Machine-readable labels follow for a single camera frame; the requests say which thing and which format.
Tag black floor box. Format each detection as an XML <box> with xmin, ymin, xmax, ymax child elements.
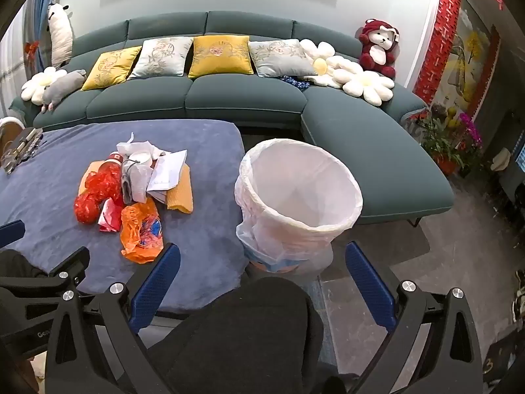
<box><xmin>482</xmin><ymin>332</ymin><xmax>521</xmax><ymax>382</ymax></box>

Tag white paper receipt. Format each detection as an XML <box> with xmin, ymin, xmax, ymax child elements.
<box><xmin>146</xmin><ymin>150</ymin><xmax>188</xmax><ymax>193</ymax></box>

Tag crumpled white tissue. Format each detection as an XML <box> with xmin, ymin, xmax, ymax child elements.
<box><xmin>116</xmin><ymin>132</ymin><xmax>167</xmax><ymax>165</ymax></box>

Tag red plastic bag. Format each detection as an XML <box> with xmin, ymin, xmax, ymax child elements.
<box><xmin>74</xmin><ymin>170</ymin><xmax>124</xmax><ymax>224</ymax></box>

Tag light grey embroidered pillow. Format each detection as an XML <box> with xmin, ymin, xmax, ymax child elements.
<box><xmin>248</xmin><ymin>39</ymin><xmax>318</xmax><ymax>78</ymax></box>
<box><xmin>127</xmin><ymin>37</ymin><xmax>193</xmax><ymax>80</ymax></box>

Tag white cloth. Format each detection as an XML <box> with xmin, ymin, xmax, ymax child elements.
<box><xmin>490</xmin><ymin>148</ymin><xmax>512</xmax><ymax>171</ymax></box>

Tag yellow foam net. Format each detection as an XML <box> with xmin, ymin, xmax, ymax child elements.
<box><xmin>156</xmin><ymin>164</ymin><xmax>194</xmax><ymax>214</ymax></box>

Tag red bordered wall painting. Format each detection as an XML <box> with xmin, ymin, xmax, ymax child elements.
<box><xmin>412</xmin><ymin>0</ymin><xmax>501</xmax><ymax>121</ymax></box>

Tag teal sectional sofa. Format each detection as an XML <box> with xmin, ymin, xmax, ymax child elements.
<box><xmin>8</xmin><ymin>10</ymin><xmax>456</xmax><ymax>226</ymax></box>

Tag green potted plant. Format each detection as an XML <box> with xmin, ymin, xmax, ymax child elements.
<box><xmin>410</xmin><ymin>107</ymin><xmax>465</xmax><ymax>174</ymax></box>

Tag orange wrapper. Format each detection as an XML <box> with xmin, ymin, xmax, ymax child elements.
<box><xmin>79</xmin><ymin>159</ymin><xmax>108</xmax><ymax>193</ymax></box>

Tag television screen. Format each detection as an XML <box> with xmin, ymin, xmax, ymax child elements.
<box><xmin>508</xmin><ymin>135</ymin><xmax>525</xmax><ymax>175</ymax></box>

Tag long white plush toy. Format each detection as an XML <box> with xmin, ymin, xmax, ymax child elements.
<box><xmin>45</xmin><ymin>2</ymin><xmax>75</xmax><ymax>68</ymax></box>

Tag wooden chair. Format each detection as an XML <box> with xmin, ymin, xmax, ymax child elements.
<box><xmin>0</xmin><ymin>117</ymin><xmax>23</xmax><ymax>161</ymax></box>

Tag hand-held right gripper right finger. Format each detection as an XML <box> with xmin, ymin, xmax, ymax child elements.
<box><xmin>345</xmin><ymin>241</ymin><xmax>485</xmax><ymax>394</ymax></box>

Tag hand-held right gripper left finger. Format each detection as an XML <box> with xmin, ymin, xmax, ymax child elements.
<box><xmin>44</xmin><ymin>243</ymin><xmax>181</xmax><ymax>394</ymax></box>

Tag trash bin with white liner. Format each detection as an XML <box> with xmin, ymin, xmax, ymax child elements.
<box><xmin>235</xmin><ymin>139</ymin><xmax>364</xmax><ymax>284</ymax></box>

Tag red and white plush bear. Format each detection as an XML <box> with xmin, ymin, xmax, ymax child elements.
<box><xmin>359</xmin><ymin>18</ymin><xmax>400</xmax><ymax>79</ymax></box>

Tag magenta orchid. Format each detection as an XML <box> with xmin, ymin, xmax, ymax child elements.
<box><xmin>458</xmin><ymin>113</ymin><xmax>485</xmax><ymax>161</ymax></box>

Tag yellow embroidered pillow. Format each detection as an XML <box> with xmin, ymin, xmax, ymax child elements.
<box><xmin>81</xmin><ymin>46</ymin><xmax>143</xmax><ymax>91</ymax></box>
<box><xmin>188</xmin><ymin>35</ymin><xmax>255</xmax><ymax>79</ymax></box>

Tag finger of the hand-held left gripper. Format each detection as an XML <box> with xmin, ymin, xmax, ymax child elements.
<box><xmin>0</xmin><ymin>246</ymin><xmax>91</xmax><ymax>358</ymax></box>
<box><xmin>0</xmin><ymin>219</ymin><xmax>26</xmax><ymax>248</ymax></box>

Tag orange plastic bag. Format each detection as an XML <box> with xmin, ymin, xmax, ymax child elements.
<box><xmin>120</xmin><ymin>199</ymin><xmax>165</xmax><ymax>264</ymax></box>

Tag grey plush toy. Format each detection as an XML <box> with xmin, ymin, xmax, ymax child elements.
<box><xmin>41</xmin><ymin>70</ymin><xmax>88</xmax><ymax>113</ymax></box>

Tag metal tool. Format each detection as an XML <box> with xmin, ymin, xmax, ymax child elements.
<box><xmin>0</xmin><ymin>127</ymin><xmax>45</xmax><ymax>173</ymax></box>

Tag grey paper packet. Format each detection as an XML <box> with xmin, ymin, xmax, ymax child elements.
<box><xmin>120</xmin><ymin>159</ymin><xmax>142</xmax><ymax>205</ymax></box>

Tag blue patterned cloth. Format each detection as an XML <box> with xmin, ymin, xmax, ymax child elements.
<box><xmin>280</xmin><ymin>75</ymin><xmax>310</xmax><ymax>91</ymax></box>

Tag red packet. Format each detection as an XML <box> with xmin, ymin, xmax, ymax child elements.
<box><xmin>97</xmin><ymin>198</ymin><xmax>124</xmax><ymax>232</ymax></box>

